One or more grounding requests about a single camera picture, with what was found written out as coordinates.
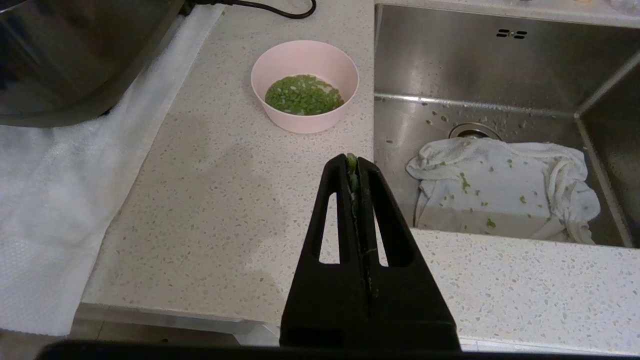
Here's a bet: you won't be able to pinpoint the pink bowl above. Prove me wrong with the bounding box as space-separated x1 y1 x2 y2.
250 40 360 135

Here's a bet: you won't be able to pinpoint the metal sink drain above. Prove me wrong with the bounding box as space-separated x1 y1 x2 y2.
448 122 502 141

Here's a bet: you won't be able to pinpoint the black cooker power cord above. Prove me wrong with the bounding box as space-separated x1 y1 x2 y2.
185 0 317 20

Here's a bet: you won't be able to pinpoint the white crumpled cloth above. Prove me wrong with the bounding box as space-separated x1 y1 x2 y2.
406 137 601 245

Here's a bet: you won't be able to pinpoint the white towel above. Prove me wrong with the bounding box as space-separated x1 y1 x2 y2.
0 5 226 337

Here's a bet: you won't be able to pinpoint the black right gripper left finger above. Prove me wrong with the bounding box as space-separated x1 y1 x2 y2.
279 153 373 351

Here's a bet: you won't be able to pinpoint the chopped green vegetables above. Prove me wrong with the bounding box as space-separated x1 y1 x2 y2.
264 74 345 116

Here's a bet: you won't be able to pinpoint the stainless steel sink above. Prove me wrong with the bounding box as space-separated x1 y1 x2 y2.
374 4 640 248

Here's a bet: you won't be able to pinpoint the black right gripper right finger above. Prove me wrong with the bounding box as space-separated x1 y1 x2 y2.
357 157 462 351

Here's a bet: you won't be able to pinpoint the green vegetable scrap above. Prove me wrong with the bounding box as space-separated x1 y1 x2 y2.
346 152 359 193

